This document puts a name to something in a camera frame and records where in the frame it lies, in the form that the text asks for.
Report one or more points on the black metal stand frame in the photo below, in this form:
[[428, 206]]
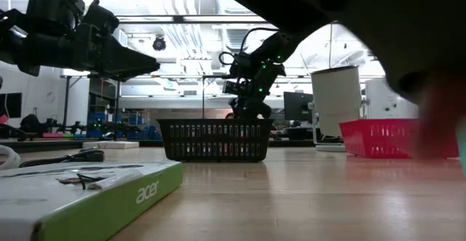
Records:
[[203, 95]]

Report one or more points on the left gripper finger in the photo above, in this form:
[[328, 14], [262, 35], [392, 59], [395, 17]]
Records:
[[127, 62]]

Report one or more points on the black computer monitor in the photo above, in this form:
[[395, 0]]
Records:
[[296, 106]]

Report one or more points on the black wall screen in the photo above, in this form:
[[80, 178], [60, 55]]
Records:
[[11, 104]]

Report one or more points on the white green acer box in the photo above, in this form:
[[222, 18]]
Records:
[[91, 204]]

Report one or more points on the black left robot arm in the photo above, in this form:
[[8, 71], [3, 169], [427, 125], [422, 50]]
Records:
[[11, 51]]

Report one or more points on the red slotted plastic basket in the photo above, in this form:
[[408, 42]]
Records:
[[378, 139]]

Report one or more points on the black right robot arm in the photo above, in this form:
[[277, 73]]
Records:
[[364, 15]]

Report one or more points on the white pillar device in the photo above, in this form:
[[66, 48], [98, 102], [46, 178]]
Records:
[[380, 100]]

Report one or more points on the long light bar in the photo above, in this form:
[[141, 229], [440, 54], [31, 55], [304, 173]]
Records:
[[218, 19]]

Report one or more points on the person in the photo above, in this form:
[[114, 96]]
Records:
[[229, 116]]

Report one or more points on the small flat white box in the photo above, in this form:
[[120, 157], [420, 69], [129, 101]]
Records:
[[109, 145]]

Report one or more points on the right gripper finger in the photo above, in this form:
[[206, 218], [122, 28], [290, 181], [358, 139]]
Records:
[[241, 110], [261, 111]]

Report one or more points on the black slotted plastic basket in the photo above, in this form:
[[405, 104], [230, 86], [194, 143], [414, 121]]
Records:
[[218, 141]]

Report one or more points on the black ceiling spotlight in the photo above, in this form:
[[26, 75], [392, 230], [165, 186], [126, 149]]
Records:
[[159, 43]]

